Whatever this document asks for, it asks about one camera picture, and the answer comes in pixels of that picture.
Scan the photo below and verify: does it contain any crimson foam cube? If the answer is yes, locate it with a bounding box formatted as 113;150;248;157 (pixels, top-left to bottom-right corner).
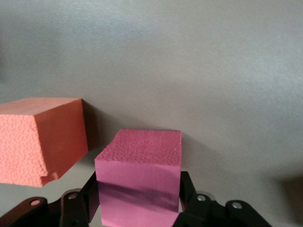
94;129;182;227

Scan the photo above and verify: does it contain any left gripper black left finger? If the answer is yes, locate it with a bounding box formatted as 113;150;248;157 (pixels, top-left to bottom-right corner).
0;172;100;227

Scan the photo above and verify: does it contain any orange foam cube notched corner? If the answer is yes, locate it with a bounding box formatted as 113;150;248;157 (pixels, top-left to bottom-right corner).
0;97;89;188

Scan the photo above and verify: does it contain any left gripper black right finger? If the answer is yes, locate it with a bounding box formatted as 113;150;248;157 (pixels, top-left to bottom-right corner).
172;171;273;227

